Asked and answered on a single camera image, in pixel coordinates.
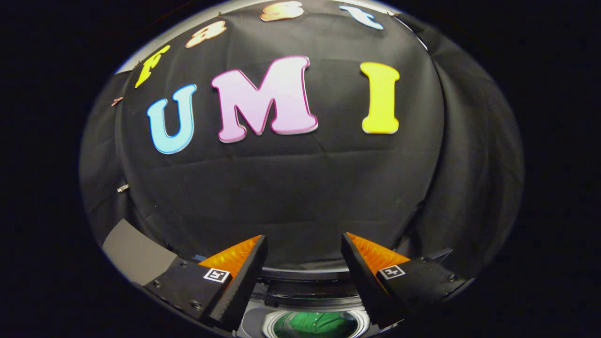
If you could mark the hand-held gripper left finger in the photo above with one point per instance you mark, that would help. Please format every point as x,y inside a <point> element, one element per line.
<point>242,281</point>

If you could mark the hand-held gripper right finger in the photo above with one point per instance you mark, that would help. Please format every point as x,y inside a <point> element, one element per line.
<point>361,281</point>

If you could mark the washing machine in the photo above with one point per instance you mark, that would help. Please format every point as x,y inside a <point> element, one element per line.
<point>256,324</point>

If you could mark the green polo shirt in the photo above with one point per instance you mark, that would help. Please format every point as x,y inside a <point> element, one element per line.
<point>314,325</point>

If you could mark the black backdrop cloth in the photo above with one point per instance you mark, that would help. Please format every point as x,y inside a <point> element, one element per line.
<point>291,197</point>

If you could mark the grey cabinet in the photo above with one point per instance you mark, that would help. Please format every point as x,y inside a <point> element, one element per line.
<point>136,258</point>

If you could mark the silver clip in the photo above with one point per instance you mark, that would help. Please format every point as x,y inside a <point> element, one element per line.
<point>123,188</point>

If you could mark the pink clip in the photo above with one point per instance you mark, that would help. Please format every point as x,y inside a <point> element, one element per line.
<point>116,101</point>

